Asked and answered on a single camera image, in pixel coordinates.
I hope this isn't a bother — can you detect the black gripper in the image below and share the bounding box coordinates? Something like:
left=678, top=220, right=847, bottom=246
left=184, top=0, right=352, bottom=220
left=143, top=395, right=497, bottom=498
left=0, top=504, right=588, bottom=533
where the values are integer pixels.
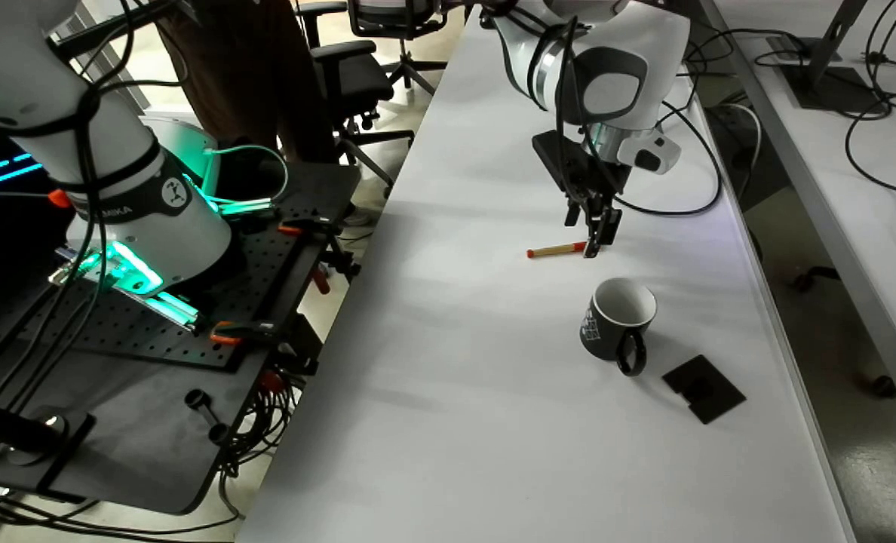
left=528, top=127, right=634, bottom=263

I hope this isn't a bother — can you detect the red and tan marker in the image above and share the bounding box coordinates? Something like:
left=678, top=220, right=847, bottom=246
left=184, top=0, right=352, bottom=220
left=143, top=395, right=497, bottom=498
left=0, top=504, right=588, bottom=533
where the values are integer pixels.
left=525, top=237, right=593, bottom=263

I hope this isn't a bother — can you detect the black mug white interior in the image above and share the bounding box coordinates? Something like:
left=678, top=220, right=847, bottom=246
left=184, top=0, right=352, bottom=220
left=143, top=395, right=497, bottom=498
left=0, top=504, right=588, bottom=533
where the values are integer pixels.
left=577, top=275, right=661, bottom=379

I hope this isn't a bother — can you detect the black square card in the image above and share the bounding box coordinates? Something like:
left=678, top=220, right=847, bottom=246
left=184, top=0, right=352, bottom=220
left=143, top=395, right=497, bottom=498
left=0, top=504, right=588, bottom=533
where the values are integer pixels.
left=661, top=352, right=751, bottom=428

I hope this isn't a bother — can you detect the grey monitor stand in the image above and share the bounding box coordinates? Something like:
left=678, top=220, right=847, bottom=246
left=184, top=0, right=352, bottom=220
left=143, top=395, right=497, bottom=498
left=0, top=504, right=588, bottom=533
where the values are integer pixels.
left=781, top=0, right=881, bottom=115

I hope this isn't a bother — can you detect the black office chair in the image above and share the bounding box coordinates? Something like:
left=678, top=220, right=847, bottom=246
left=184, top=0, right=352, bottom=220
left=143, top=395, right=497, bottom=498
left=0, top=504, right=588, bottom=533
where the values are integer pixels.
left=348, top=0, right=453, bottom=100
left=294, top=8, right=420, bottom=190

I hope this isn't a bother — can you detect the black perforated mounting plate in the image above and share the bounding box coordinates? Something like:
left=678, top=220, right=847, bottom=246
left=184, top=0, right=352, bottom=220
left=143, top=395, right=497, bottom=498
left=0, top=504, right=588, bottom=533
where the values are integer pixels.
left=0, top=159, right=364, bottom=378

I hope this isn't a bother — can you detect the dark cart platform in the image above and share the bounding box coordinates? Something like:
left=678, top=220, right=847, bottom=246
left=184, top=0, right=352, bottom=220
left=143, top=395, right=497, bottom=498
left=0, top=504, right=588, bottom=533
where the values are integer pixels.
left=0, top=330, right=304, bottom=519

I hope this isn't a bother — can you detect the black looped table cable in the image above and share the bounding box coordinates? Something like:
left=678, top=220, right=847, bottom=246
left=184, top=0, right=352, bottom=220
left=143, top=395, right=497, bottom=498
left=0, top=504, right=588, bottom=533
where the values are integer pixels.
left=613, top=96, right=728, bottom=220

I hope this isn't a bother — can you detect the orange-handled black clamp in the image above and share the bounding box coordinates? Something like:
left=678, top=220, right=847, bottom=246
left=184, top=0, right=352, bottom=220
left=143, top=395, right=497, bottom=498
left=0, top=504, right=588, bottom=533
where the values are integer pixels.
left=206, top=316, right=281, bottom=355
left=308, top=254, right=363, bottom=302
left=271, top=210, right=342, bottom=246

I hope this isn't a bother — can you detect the long black desk cable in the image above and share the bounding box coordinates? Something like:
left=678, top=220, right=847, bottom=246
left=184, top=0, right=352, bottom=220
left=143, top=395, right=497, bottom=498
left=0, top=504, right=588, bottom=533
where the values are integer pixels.
left=841, top=0, right=896, bottom=204

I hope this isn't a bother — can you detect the white cable loop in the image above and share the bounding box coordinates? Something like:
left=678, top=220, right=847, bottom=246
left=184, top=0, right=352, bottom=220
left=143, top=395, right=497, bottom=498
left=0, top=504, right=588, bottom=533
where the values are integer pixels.
left=200, top=142, right=297, bottom=220

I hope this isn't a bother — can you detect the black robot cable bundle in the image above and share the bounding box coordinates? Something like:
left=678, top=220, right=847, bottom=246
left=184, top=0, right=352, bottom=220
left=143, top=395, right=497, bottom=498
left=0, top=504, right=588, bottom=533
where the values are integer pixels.
left=0, top=56, right=117, bottom=531

